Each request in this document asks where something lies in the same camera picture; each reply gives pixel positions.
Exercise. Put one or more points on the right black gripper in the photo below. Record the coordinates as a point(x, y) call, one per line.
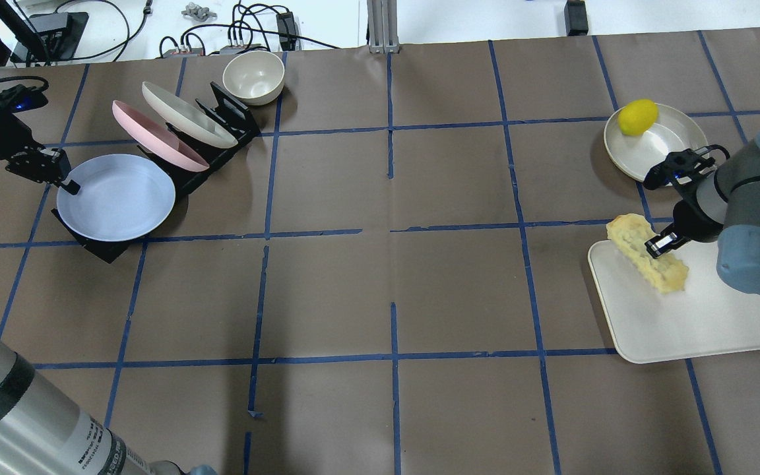
point(692, 221)

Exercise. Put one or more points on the yellow bread piece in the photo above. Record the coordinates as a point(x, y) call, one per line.
point(629, 233)

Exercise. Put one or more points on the blue plate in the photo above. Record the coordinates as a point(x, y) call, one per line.
point(121, 197)

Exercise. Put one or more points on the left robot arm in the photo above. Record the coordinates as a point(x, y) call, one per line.
point(42, 431)

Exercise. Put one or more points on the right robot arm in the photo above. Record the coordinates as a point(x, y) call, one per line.
point(718, 202)

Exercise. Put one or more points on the cream plate with lemon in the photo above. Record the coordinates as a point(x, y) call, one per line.
point(673, 131)

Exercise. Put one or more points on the pink plate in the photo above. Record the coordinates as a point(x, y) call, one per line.
point(156, 138)

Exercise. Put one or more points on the cream plate in rack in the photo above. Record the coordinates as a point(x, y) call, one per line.
point(186, 118)

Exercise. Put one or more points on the white tray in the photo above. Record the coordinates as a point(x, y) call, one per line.
point(706, 318)

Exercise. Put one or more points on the yellow lemon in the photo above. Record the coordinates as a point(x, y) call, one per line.
point(637, 117)

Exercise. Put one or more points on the black dish rack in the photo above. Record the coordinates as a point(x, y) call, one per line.
point(230, 113)

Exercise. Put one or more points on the cream bowl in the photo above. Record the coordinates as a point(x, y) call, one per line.
point(256, 78)

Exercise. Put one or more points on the black power adapter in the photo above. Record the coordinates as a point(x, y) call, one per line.
point(287, 31)

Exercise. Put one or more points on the aluminium frame post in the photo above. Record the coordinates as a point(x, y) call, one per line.
point(382, 27)

